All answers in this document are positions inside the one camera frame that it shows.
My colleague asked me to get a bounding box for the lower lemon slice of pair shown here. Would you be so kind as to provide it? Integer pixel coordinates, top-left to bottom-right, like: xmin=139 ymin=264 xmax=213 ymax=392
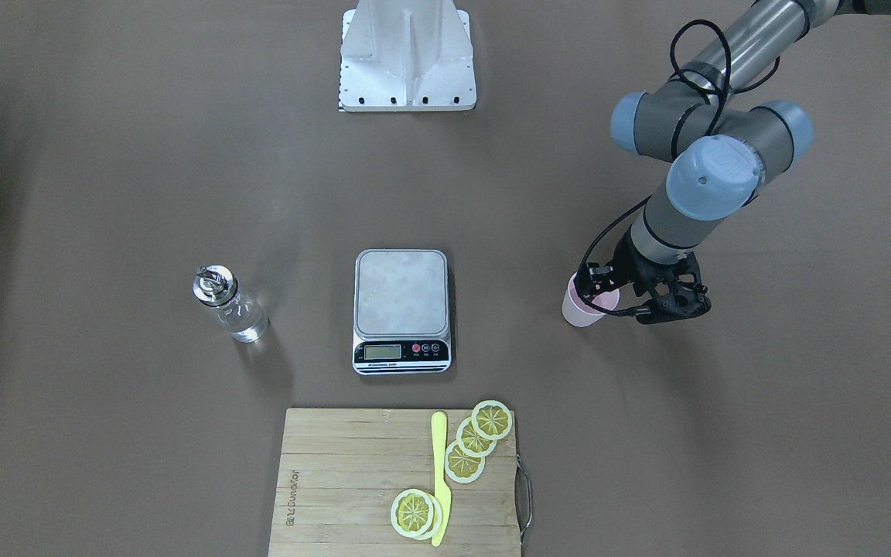
xmin=416 ymin=496 xmax=443 ymax=542

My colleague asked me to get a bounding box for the lemon slice near handle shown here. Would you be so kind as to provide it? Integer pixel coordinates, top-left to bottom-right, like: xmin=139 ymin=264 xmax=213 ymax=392
xmin=471 ymin=399 xmax=515 ymax=441

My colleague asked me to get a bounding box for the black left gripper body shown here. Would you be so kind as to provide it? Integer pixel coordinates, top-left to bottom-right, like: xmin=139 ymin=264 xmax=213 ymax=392
xmin=609 ymin=235 xmax=712 ymax=325

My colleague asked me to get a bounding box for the lemon slice of pair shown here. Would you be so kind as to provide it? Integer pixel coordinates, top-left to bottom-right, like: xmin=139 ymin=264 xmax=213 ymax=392
xmin=390 ymin=489 xmax=433 ymax=540
xmin=416 ymin=496 xmax=443 ymax=542

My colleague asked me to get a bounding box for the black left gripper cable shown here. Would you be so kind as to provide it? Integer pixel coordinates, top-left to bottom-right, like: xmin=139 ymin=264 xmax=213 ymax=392
xmin=577 ymin=19 xmax=780 ymax=320

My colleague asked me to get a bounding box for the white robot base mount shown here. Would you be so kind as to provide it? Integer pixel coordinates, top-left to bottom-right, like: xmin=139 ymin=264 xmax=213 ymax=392
xmin=337 ymin=1 xmax=478 ymax=113

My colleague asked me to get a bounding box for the glass sauce bottle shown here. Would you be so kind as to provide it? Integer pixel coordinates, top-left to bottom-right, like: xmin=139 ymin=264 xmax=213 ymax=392
xmin=192 ymin=265 xmax=269 ymax=344

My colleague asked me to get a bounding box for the lemon slice in row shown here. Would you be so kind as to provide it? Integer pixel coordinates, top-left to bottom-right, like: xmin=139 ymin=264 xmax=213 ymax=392
xmin=445 ymin=441 xmax=486 ymax=484
xmin=456 ymin=416 xmax=497 ymax=459

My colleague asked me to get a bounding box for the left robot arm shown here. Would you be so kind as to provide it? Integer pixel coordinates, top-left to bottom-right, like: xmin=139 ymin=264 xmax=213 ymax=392
xmin=562 ymin=1 xmax=839 ymax=327

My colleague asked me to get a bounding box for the yellow plastic knife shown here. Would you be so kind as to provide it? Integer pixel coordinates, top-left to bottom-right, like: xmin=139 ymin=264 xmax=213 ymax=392
xmin=430 ymin=410 xmax=452 ymax=547

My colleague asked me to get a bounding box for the pink plastic cup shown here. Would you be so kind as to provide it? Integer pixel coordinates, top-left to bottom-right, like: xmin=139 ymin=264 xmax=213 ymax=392
xmin=562 ymin=274 xmax=621 ymax=328

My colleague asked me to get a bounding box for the digital kitchen scale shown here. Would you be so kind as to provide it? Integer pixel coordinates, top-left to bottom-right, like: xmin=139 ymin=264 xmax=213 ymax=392
xmin=351 ymin=249 xmax=453 ymax=376

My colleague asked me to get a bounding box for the top lemon slice of pair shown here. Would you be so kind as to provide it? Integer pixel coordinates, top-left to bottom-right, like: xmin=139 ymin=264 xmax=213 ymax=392
xmin=390 ymin=489 xmax=433 ymax=540

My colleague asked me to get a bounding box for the wooden cutting board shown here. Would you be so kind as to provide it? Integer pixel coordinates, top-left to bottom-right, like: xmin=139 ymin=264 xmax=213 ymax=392
xmin=268 ymin=408 xmax=531 ymax=556

